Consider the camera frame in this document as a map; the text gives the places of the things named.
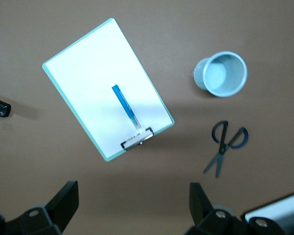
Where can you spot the light blue mesh pen cup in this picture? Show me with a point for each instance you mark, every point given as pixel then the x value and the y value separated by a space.
pixel 220 73

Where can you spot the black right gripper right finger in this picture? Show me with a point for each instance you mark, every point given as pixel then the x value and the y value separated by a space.
pixel 201 208

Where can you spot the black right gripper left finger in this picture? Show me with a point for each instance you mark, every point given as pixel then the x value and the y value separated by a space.
pixel 61 205

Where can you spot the mint green clipboard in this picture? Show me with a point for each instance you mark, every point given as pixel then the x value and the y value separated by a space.
pixel 137 140

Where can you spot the blue marker with white cap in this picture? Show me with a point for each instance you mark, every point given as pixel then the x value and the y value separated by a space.
pixel 123 102

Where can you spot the black and blue scissors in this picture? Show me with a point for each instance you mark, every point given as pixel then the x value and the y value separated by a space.
pixel 221 147

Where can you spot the black stapler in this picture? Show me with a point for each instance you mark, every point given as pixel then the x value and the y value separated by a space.
pixel 2 109

